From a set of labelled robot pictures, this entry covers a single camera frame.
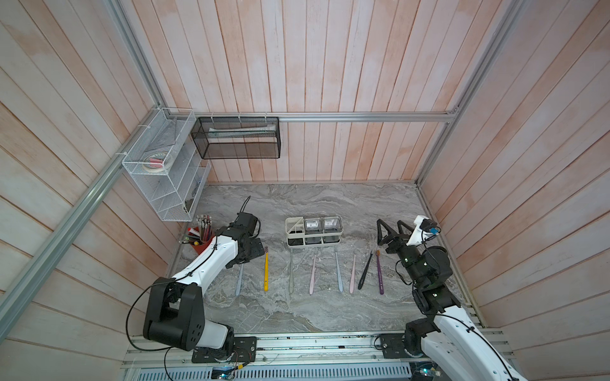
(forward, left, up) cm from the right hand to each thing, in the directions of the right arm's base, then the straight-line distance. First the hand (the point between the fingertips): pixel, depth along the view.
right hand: (387, 220), depth 74 cm
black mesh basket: (+45, +57, 0) cm, 72 cm away
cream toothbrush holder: (+12, +23, -25) cm, 36 cm away
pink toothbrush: (-9, +23, -25) cm, 35 cm away
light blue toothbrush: (-11, +51, -25) cm, 58 cm away
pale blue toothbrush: (-9, +13, -25) cm, 30 cm away
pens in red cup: (+2, +67, -14) cm, 69 cm away
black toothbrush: (-3, +2, -27) cm, 27 cm away
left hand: (-4, +48, -19) cm, 51 cm away
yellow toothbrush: (-7, +41, -25) cm, 49 cm away
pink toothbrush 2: (-12, +9, -25) cm, 30 cm away
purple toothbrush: (-7, -3, -26) cm, 27 cm away
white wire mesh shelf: (+7, +71, +4) cm, 71 cm away
